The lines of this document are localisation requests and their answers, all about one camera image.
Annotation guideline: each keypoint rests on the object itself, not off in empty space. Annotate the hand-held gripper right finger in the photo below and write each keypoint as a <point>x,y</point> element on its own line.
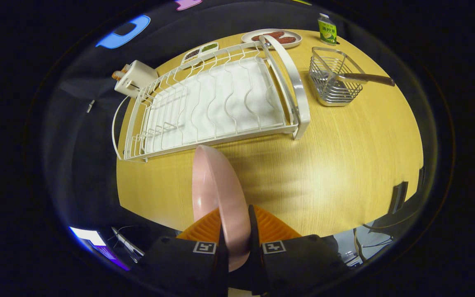
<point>256,268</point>

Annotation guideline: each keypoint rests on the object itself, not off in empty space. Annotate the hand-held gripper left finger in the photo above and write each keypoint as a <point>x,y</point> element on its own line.
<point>222,276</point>

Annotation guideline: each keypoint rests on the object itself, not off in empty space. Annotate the pink plate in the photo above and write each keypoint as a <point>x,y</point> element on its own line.
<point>217,185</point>

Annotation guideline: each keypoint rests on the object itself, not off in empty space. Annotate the white round plate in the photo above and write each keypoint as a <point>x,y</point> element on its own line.
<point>246,38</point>

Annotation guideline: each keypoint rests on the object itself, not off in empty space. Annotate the glowing monitor screen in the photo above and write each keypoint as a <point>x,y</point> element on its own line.
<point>91,238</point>

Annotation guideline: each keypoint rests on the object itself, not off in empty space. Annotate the black rectangular object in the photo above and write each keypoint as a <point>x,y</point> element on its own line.
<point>398,198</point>

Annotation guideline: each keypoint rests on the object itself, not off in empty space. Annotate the white clip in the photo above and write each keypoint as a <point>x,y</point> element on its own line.
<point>90,106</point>

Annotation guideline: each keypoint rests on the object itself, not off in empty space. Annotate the white toaster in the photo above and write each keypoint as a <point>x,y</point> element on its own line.
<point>138,76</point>

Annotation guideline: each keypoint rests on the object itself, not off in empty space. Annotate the white sectioned condiment tray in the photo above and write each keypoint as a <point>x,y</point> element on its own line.
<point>201,50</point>

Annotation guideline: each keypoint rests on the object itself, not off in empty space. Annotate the toast slice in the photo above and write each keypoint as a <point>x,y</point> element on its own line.
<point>124,68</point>
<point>117,75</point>

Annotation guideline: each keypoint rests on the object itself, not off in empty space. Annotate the brown meat piece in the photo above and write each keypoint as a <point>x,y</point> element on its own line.
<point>288,40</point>
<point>272,34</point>

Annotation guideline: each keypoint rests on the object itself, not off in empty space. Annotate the green drink bottle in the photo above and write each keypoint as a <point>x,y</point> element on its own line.
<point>327,32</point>

